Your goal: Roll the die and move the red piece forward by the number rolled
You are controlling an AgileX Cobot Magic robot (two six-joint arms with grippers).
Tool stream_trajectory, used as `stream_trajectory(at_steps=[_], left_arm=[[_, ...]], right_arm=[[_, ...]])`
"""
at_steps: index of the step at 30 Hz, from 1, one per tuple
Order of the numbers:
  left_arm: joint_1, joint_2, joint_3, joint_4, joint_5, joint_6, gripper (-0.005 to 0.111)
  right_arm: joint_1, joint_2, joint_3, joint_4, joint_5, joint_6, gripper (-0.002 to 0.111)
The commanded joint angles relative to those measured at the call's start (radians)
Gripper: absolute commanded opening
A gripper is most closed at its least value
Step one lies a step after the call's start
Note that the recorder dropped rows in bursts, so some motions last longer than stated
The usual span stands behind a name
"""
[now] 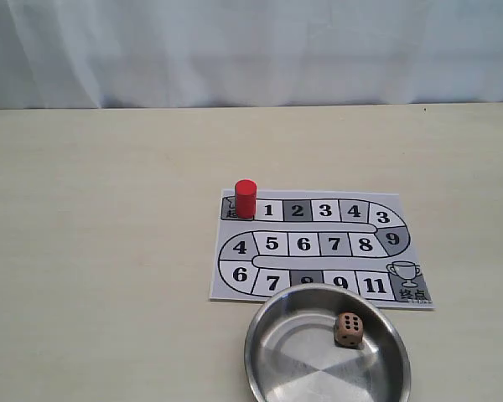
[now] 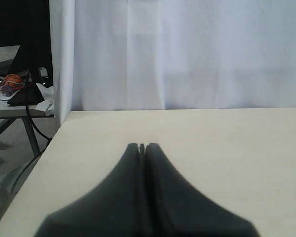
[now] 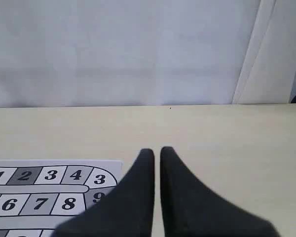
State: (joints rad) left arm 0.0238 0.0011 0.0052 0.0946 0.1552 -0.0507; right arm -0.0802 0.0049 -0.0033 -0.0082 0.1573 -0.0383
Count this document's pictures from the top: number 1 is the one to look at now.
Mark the wooden die black pips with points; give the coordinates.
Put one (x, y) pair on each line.
(348, 330)

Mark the red cylinder game piece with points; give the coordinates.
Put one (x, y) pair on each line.
(245, 198)

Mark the white fabric backdrop curtain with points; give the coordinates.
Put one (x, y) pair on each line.
(115, 54)

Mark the round stainless steel dish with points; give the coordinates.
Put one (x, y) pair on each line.
(290, 353)

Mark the printed paper game board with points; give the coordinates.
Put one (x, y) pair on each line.
(356, 241)

